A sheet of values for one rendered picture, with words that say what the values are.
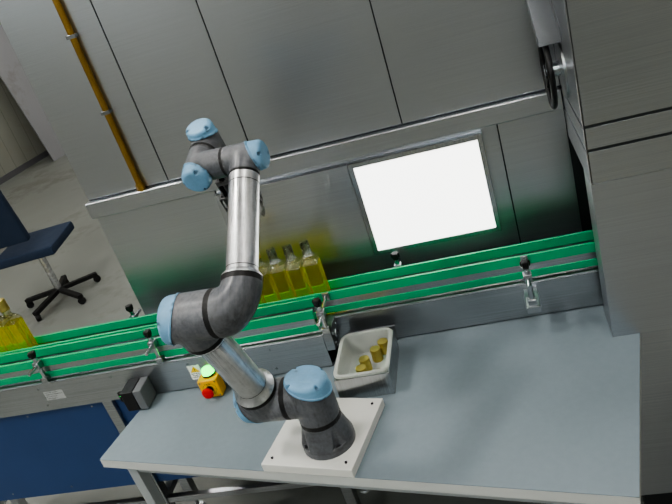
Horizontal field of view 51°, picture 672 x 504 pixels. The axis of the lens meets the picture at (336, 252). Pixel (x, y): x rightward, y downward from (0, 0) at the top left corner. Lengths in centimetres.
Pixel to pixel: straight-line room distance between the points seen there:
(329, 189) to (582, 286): 85
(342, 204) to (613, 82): 94
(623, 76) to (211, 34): 118
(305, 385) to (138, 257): 103
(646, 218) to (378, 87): 86
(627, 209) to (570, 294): 41
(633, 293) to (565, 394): 35
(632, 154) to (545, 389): 66
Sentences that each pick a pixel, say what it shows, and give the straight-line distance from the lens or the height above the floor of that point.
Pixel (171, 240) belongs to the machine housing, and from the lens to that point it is 258.
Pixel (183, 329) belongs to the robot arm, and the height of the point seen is 134.
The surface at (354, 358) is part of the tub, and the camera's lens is 230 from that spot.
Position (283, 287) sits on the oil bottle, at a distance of 234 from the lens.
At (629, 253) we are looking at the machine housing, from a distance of 205.
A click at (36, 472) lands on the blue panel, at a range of 315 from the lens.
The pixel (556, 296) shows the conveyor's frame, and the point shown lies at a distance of 228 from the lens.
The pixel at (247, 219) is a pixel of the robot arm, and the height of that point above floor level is 148.
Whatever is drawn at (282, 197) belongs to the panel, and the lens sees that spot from 235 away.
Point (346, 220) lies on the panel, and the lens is 235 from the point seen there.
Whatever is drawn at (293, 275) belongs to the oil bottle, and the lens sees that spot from 230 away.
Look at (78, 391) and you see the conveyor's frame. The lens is 272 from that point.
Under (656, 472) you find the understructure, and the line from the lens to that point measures 257.
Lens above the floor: 206
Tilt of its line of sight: 26 degrees down
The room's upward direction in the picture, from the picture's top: 19 degrees counter-clockwise
